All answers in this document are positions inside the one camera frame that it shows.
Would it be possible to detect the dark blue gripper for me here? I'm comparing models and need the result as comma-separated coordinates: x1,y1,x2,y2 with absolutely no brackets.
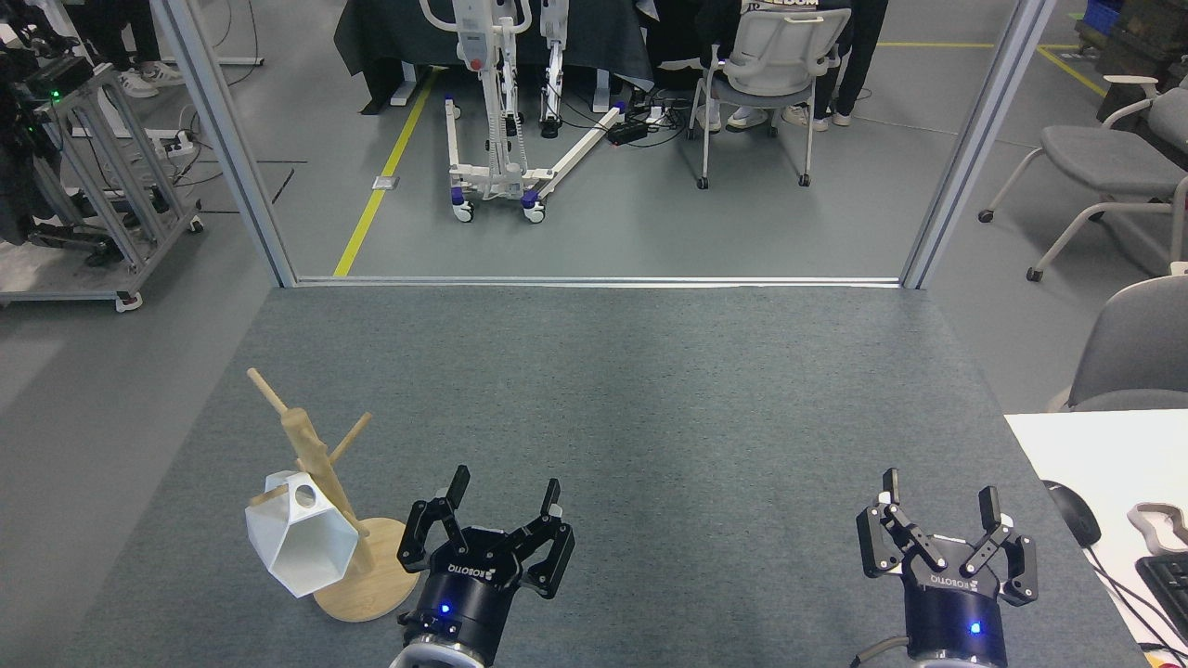
396,465,577,666
855,468,1038,660

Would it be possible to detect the white faceted cup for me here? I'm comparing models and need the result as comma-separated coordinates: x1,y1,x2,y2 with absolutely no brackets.
245,471,359,598

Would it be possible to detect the wooden cup rack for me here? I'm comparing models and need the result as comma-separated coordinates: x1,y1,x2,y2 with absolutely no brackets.
247,368,420,623

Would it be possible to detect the dark storage crate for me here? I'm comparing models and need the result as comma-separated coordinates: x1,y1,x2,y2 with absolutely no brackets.
1097,0,1188,80

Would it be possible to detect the black computer mouse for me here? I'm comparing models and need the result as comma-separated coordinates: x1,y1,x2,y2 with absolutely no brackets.
1041,480,1103,547

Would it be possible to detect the white desk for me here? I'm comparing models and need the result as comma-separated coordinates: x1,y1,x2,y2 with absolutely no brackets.
1004,409,1188,668

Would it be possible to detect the black keyboard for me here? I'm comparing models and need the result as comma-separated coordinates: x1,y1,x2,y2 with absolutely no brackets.
1134,552,1188,641

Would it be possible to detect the grey chair backrest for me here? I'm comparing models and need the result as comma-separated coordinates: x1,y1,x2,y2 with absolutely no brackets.
1049,276,1188,412

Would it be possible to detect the white wheeled stand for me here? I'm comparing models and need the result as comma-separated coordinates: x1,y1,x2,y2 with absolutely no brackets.
418,0,630,225

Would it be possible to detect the seated person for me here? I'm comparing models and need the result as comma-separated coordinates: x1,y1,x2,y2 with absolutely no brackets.
640,0,827,133

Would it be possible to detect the standing person by chair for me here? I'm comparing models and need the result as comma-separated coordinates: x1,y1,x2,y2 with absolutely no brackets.
784,0,889,129

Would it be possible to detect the black draped table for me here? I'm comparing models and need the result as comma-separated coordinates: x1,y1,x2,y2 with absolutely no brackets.
334,0,655,114

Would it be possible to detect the white office chair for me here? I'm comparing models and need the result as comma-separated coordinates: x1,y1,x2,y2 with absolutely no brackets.
691,7,853,189

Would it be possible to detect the person with white shoes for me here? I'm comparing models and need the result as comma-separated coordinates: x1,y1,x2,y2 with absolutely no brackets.
70,0,185,98

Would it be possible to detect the black device with green light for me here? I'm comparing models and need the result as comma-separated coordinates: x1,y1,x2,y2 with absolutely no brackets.
0,23,94,247

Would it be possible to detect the grey white handle piece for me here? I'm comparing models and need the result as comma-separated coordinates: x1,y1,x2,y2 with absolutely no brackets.
1128,502,1188,555

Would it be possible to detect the silver table edge rail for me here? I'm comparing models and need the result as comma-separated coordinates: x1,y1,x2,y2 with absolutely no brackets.
295,276,903,289

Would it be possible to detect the silver post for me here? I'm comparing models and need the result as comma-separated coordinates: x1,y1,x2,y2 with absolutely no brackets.
900,0,1059,290
148,0,298,289

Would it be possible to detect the grey chair with white frame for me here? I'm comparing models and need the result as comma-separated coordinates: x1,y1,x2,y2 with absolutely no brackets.
977,74,1188,282

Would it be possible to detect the aluminium frame cart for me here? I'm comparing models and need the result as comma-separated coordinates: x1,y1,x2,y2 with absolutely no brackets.
0,56,205,312

